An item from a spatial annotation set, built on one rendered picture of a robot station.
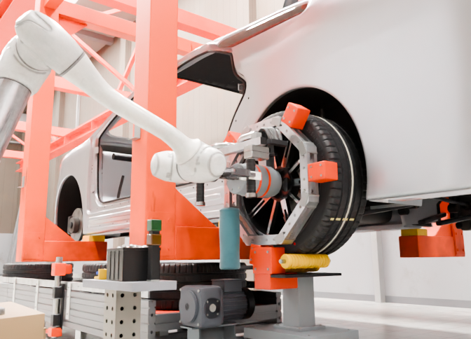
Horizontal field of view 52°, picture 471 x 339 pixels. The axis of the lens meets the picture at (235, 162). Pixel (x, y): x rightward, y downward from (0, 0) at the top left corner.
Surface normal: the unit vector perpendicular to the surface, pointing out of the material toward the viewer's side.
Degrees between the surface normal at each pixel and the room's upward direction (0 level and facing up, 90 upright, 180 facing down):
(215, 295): 90
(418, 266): 90
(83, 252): 90
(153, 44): 90
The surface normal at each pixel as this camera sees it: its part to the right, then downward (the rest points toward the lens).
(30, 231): 0.62, -0.16
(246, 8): -0.79, -0.11
